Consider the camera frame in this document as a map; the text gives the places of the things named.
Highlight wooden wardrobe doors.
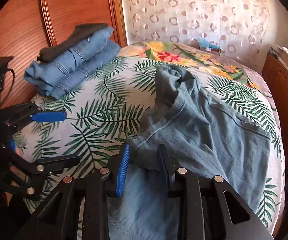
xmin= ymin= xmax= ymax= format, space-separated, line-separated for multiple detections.
xmin=0 ymin=0 xmax=127 ymax=107

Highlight grey-blue pants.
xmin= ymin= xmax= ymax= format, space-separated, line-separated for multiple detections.
xmin=108 ymin=64 xmax=271 ymax=239

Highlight palm leaf print blanket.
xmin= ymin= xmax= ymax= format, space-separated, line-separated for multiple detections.
xmin=14 ymin=56 xmax=285 ymax=232

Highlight folded blue denim jeans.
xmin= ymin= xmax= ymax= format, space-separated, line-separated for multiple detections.
xmin=24 ymin=27 xmax=121 ymax=100

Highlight white circle-pattern curtain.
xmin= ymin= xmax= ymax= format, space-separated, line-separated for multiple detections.
xmin=122 ymin=0 xmax=276 ymax=61

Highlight blue tissue pack box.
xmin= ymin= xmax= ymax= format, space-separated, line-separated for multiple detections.
xmin=198 ymin=38 xmax=221 ymax=55

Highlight folded dark grey garment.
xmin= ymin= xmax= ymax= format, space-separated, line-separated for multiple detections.
xmin=37 ymin=23 xmax=108 ymax=63

